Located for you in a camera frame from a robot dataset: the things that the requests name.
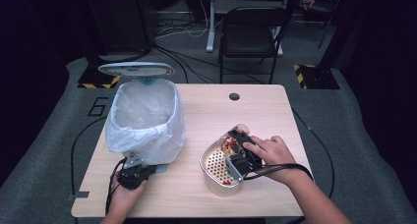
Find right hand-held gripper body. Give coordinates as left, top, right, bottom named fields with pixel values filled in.
left=224, top=148, right=264, bottom=183

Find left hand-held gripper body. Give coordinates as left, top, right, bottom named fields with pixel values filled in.
left=117, top=151, right=149, bottom=191

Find red food scraps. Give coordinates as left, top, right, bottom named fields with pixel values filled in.
left=220, top=137, right=241, bottom=187

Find white plastic bin liner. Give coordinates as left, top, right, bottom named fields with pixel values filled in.
left=104, top=79, right=187, bottom=166

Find beige perforated drain basket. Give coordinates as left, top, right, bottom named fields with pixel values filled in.
left=199, top=135, right=247, bottom=197

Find white grey lidded trash bin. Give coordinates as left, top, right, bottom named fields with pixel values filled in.
left=97, top=61, right=181, bottom=173

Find person's left hand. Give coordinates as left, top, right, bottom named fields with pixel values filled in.
left=109, top=176, right=148, bottom=217

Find person's right hand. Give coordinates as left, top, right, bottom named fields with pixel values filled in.
left=242, top=135, right=298, bottom=186

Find black stand base striped tape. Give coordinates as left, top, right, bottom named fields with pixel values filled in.
left=293, top=64, right=341, bottom=90
left=77, top=63, right=127, bottom=89

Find black folding chair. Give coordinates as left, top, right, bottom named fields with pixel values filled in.
left=217, top=6, right=290, bottom=84

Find white standing desk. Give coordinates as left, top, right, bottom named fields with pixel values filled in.
left=206, top=0, right=293, bottom=57

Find black cabinet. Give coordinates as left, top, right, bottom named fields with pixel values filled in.
left=82, top=0, right=155, bottom=55

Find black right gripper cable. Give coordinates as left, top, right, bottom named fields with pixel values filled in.
left=244, top=108, right=335, bottom=199

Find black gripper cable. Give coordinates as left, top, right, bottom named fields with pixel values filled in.
left=244, top=108, right=335, bottom=199
left=69, top=115, right=129, bottom=224

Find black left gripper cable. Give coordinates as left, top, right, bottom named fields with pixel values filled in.
left=69, top=115, right=129, bottom=224

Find black floor cables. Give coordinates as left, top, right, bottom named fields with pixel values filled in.
left=151, top=42, right=265, bottom=85

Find white floor cables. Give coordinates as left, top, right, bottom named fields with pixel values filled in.
left=153, top=0, right=210, bottom=40

